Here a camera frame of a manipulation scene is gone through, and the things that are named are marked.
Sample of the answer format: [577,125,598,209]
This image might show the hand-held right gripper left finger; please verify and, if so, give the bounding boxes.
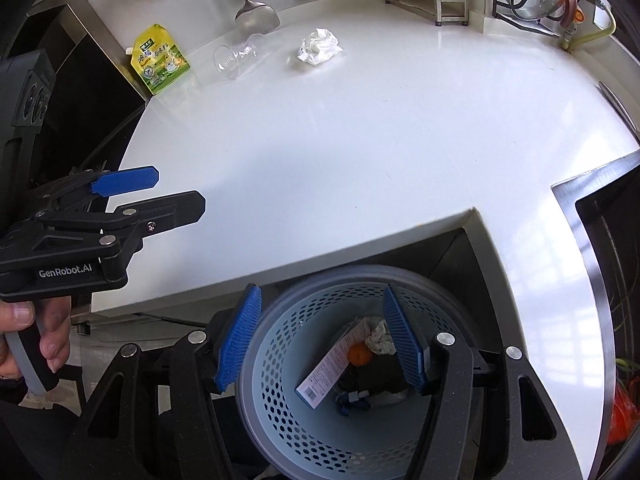
[75,282,263,480]

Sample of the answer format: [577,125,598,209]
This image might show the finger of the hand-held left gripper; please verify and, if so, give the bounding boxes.
[30,165,161,215]
[32,190,207,257]

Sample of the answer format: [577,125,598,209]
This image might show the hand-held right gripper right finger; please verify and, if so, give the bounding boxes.
[382,282,558,480]

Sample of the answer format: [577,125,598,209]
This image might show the grey cloth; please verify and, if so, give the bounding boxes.
[337,355,411,406]

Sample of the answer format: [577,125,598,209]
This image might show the pink paper receipt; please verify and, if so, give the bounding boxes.
[296,316,372,408]

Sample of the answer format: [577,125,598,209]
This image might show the blue ribbon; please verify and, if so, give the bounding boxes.
[336,390,371,418]

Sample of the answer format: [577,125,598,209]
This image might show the blue grey perforated bin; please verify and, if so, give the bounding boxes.
[235,264,483,480]

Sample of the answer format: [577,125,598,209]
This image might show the person's left hand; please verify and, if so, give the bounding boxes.
[0,296,74,381]

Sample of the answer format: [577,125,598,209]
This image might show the crumpled white tissue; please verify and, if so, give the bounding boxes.
[364,320,398,356]
[297,28,344,67]

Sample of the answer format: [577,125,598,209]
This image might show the black stove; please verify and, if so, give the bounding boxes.
[0,2,148,186]

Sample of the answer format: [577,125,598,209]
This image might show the green yellow spout pouch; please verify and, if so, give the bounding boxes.
[125,23,192,95]

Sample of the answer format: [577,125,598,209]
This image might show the clear plastic cup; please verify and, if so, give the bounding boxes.
[212,32,266,82]

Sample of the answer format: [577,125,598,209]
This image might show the steel sink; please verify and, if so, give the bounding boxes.
[550,150,640,480]

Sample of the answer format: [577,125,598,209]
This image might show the green onions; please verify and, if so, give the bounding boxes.
[615,355,636,386]

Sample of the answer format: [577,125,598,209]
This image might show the red plastic bag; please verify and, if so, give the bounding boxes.
[612,380,640,446]

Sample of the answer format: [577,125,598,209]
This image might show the steel faucet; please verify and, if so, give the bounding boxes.
[597,80,640,141]

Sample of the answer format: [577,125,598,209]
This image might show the yellow gas hose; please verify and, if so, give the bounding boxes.
[560,2,617,53]

